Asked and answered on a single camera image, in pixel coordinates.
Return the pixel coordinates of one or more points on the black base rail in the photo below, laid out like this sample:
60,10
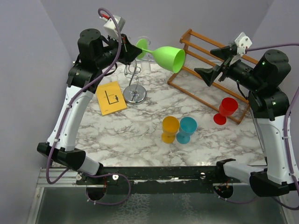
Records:
159,180

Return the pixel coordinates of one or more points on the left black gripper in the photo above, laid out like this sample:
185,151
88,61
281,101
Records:
129,51

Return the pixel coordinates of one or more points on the green plastic wine glass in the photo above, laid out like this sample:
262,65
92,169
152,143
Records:
167,57

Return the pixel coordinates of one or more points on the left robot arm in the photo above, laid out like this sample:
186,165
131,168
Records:
95,54

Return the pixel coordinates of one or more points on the wooden shelf rack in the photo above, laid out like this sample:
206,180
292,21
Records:
197,55

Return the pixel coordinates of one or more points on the red plastic wine glass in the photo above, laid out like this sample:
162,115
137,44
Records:
227,107

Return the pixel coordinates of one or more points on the chrome wine glass rack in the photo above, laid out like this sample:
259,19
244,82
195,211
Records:
134,93

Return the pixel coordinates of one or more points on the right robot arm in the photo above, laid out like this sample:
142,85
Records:
271,109

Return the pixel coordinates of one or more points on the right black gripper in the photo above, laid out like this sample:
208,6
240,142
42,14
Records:
210,74

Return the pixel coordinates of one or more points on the yellow plastic wine glass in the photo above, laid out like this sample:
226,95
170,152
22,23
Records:
170,126

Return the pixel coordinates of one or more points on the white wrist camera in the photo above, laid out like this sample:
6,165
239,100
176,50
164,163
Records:
110,27
242,42

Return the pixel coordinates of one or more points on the blue plastic wine glass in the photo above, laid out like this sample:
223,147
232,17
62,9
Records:
188,126

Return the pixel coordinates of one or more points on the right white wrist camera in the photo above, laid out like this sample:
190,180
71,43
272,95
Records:
242,42

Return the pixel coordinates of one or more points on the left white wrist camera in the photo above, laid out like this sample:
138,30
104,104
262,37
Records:
110,27

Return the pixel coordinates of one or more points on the yellow book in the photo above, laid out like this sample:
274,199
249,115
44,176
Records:
110,98

